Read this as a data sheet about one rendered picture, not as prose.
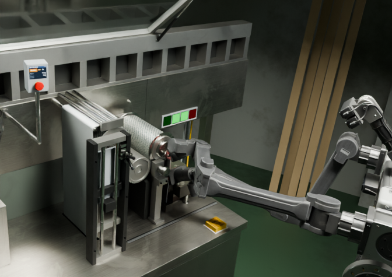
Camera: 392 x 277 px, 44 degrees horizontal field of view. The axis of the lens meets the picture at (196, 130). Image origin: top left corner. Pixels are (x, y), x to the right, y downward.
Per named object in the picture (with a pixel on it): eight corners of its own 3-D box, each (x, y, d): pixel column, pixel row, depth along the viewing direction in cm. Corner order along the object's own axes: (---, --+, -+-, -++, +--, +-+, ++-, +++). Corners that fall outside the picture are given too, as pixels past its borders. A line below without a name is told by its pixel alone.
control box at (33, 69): (29, 94, 161) (27, 66, 157) (24, 88, 166) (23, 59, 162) (50, 93, 165) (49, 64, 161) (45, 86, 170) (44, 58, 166)
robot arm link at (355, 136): (363, 158, 186) (361, 162, 181) (336, 151, 189) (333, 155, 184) (368, 136, 182) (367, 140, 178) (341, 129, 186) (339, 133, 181)
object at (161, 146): (171, 139, 214) (171, 154, 217) (168, 137, 215) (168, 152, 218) (158, 144, 209) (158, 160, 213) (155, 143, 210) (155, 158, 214)
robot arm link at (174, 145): (205, 164, 195) (209, 143, 193) (181, 163, 188) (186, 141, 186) (188, 155, 204) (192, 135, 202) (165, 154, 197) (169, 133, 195)
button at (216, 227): (215, 232, 220) (216, 228, 219) (205, 225, 225) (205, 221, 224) (226, 227, 225) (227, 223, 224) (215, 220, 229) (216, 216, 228)
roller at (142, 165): (127, 186, 208) (128, 161, 203) (95, 161, 225) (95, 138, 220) (150, 178, 216) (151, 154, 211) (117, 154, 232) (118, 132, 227)
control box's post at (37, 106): (38, 143, 174) (35, 90, 165) (35, 141, 175) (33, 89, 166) (42, 141, 175) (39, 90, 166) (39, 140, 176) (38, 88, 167)
